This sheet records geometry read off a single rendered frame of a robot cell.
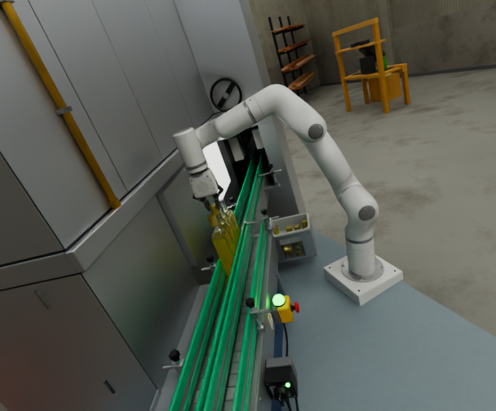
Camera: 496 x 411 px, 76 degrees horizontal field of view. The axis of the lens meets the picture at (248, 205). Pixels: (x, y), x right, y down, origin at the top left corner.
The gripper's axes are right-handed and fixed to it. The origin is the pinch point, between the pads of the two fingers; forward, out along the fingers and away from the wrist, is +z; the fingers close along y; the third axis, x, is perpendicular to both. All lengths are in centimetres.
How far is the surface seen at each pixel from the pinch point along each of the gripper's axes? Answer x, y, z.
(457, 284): 77, 117, 136
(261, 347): -47, 16, 30
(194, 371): -55, -3, 27
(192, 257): -11.3, -12.5, 15.6
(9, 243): -58, -27, -27
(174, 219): -11.2, -12.3, -2.3
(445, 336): -26, 74, 60
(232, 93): 104, 1, -30
